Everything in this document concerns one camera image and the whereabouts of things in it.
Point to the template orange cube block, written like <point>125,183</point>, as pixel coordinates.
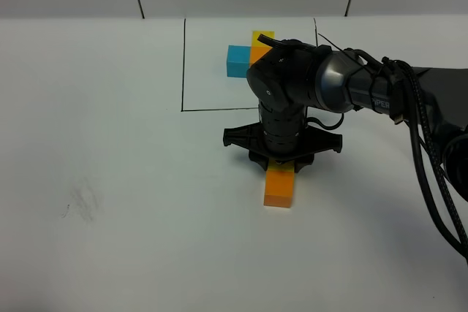
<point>257,52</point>

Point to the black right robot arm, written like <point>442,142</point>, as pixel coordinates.
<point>294,76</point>

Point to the template blue cube block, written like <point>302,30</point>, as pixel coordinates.
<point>237,63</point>

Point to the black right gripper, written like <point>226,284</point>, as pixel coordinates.
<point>286,136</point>

